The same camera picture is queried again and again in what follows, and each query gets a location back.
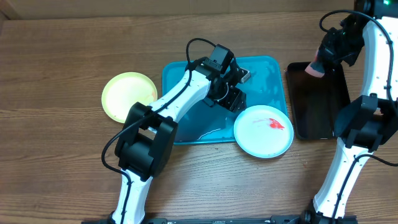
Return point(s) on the teal plastic tray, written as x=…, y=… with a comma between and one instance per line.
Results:
x=204, y=124

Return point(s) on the light blue plate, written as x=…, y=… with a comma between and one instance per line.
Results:
x=263, y=131

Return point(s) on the yellow plate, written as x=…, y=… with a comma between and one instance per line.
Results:
x=124, y=90

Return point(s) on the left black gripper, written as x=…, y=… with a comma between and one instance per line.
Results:
x=234, y=102

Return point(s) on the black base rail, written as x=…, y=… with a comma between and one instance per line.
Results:
x=275, y=219

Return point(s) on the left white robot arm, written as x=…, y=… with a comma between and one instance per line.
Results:
x=144, y=145

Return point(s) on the black plastic tray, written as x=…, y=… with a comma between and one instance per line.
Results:
x=316, y=101

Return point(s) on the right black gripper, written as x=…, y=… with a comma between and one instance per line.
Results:
x=328, y=50

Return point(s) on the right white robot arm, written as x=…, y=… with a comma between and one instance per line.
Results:
x=370, y=120

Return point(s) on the pink sponge black scourer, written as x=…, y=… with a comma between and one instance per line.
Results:
x=316, y=67

